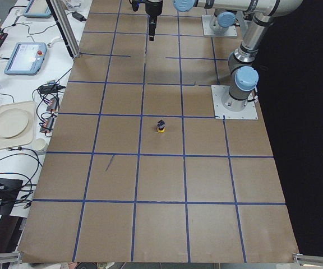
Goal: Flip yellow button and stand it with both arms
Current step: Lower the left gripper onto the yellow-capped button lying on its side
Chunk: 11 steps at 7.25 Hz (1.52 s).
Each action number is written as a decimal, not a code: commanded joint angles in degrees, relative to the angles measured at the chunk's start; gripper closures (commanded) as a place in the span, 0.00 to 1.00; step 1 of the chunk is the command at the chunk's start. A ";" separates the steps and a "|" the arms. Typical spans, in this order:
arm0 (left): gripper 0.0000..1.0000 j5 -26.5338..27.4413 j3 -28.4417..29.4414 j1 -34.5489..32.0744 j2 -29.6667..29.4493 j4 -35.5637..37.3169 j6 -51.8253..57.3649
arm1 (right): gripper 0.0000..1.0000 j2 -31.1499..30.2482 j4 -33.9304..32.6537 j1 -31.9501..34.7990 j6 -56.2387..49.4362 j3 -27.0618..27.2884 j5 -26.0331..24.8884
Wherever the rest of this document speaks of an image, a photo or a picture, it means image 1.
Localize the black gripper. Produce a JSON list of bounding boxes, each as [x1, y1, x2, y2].
[[145, 0, 162, 41]]

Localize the yellow push button switch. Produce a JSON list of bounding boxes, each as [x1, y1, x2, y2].
[[156, 119, 166, 133]]

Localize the black power adapter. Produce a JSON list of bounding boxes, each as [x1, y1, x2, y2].
[[71, 11, 87, 22]]

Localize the far blue teach pendant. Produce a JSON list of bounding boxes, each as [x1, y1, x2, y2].
[[23, 0, 52, 18]]

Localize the blue teach pendant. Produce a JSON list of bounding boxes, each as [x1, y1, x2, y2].
[[23, 0, 52, 18], [4, 42, 47, 75]]

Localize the near blue teach pendant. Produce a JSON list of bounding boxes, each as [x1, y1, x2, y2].
[[4, 42, 47, 75]]

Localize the brown paper table cover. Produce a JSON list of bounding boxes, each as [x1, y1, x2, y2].
[[19, 1, 298, 263]]

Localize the white paper cup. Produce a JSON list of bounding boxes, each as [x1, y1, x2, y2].
[[31, 138, 48, 155]]

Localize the beige square tray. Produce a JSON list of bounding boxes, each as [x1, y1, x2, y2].
[[0, 101, 36, 150]]

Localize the beige round plate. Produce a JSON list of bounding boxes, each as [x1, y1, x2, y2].
[[0, 109, 29, 138]]

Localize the aluminium frame post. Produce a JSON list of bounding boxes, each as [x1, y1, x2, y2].
[[46, 0, 80, 59]]

